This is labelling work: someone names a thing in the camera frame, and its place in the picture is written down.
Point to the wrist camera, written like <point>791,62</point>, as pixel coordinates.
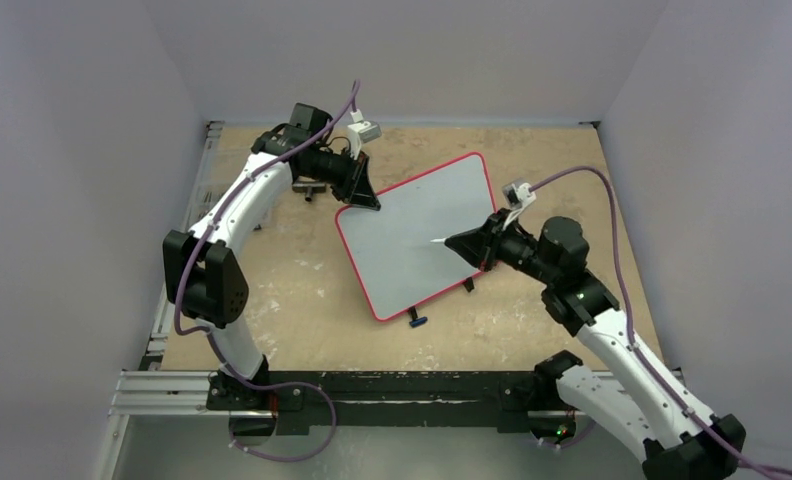
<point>361,131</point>
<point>520,195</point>

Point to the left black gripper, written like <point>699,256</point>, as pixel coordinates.
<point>355,177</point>

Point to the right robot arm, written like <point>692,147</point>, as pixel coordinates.
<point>667,428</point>

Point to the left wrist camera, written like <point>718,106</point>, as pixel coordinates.
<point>361,131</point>

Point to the dark metal bracket tool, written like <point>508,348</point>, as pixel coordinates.
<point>309,189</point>

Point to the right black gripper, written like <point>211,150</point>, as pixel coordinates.
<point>490,240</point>

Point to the blue marker cap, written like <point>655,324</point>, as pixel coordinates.
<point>414,323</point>

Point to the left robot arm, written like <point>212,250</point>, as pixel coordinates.
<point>203,278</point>

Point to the pink framed whiteboard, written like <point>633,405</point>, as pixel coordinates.
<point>390,250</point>

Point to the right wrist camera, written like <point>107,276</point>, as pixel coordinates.
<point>520,195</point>

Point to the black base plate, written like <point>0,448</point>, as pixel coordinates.
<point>293,402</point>

